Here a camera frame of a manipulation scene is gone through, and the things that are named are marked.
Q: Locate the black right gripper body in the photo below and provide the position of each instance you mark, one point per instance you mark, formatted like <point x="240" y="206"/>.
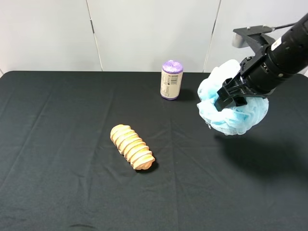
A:
<point x="236" y="83"/>

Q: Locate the black tablecloth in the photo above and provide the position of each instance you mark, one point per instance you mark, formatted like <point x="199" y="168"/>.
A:
<point x="60" y="171"/>

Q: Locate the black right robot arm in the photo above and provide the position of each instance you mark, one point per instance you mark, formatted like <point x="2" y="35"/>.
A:
<point x="274" y="61"/>

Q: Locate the light blue bath loofah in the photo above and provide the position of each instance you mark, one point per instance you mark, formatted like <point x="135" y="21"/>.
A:
<point x="233" y="120"/>

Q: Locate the purple capped cylindrical roll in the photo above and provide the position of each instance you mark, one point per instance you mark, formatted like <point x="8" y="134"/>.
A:
<point x="171" y="77"/>

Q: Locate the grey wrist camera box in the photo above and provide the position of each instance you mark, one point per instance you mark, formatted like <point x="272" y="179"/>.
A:
<point x="255" y="37"/>

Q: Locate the sliced bread loaf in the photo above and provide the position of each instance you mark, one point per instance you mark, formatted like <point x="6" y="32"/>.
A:
<point x="132" y="147"/>

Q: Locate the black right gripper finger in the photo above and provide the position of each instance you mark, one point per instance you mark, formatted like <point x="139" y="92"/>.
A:
<point x="224" y="99"/>
<point x="239" y="101"/>

